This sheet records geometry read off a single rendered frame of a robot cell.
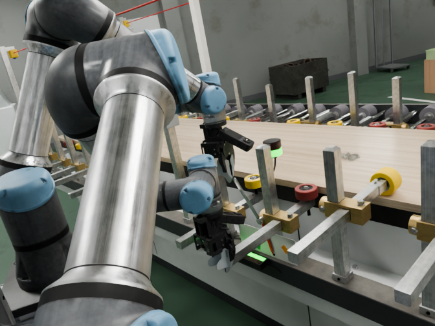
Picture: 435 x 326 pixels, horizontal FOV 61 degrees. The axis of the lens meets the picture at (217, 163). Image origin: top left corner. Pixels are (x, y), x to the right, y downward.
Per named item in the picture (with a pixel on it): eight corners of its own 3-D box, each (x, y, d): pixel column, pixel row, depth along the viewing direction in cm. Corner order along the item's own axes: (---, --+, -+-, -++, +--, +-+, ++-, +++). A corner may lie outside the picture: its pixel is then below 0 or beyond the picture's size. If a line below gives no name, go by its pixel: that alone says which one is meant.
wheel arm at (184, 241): (182, 251, 128) (180, 241, 126) (177, 249, 130) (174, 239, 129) (263, 200, 154) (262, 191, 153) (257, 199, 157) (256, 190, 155)
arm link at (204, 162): (182, 165, 94) (188, 154, 102) (190, 204, 97) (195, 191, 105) (212, 160, 93) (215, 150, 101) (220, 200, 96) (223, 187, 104)
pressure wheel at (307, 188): (312, 222, 130) (309, 193, 127) (293, 217, 136) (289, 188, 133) (324, 212, 135) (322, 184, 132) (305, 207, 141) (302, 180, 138)
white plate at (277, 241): (297, 266, 124) (294, 240, 121) (241, 245, 143) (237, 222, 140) (298, 266, 124) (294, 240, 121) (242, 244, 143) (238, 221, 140)
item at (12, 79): (43, 167, 316) (-1, 46, 284) (39, 165, 322) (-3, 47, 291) (55, 162, 323) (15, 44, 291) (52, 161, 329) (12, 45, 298)
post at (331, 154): (346, 296, 114) (333, 149, 99) (336, 292, 116) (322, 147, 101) (352, 290, 116) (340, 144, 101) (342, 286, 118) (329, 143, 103)
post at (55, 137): (66, 178, 277) (46, 116, 262) (65, 177, 280) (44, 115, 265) (71, 176, 279) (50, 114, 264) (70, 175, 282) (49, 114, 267)
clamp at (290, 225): (290, 234, 121) (289, 220, 119) (259, 224, 131) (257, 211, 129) (301, 226, 124) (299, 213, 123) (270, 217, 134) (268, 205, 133)
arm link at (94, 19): (61, -43, 71) (236, 88, 99) (49, -28, 80) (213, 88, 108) (33, 10, 69) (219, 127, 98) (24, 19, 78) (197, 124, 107)
